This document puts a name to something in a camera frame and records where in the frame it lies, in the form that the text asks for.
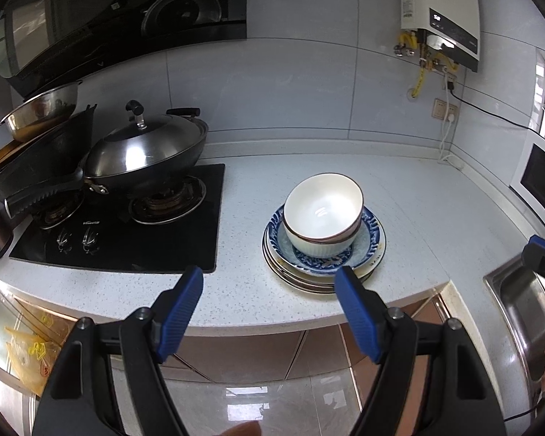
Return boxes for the black frying pan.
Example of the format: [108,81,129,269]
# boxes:
[0,104,96,205]

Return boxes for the beige wall socket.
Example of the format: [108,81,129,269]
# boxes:
[432,98,458,121]

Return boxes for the blue patterned plate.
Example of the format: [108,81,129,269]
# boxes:
[268,204,382,275]

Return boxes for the brass pipe fittings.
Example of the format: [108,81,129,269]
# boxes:
[393,31,459,78]

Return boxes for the black wok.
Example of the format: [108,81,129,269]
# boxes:
[4,108,210,219]

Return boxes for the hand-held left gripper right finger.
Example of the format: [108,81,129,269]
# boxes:
[335,266,505,436]

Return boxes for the stainless steel sink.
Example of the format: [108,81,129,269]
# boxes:
[484,254,545,382]

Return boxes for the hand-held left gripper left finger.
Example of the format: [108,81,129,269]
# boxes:
[32,266,204,436]

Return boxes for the yellow paw print plate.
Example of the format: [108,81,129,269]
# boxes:
[263,220,387,284]

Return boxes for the large steel bowl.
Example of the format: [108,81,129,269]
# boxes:
[1,81,83,142]

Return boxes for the white microwave oven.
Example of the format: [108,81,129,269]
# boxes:
[509,143,545,232]

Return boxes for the white power cable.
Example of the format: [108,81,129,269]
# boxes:
[437,114,456,163]

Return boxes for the clear plastic bag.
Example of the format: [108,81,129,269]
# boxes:
[4,312,76,396]

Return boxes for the yellow gas hose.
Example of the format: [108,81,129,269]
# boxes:
[411,66,430,99]

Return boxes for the person's left hand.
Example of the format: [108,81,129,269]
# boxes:
[222,421,262,436]

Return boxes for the black power cable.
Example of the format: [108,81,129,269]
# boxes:
[445,75,545,136]

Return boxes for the black range hood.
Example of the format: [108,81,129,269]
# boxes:
[0,0,248,101]

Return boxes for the white bowl with brown rim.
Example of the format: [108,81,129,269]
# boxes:
[284,173,365,242]

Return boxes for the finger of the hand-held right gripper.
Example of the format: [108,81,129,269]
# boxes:
[521,235,545,291]

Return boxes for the floral patterned deep plate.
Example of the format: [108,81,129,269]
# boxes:
[266,236,379,294]

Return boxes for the black glass gas cooktop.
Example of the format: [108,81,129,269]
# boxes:
[9,163,226,275]

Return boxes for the brown cabinet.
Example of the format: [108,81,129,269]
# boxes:
[109,282,455,382]

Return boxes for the gas burner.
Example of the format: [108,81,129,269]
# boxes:
[129,176,207,225]
[32,193,85,230]

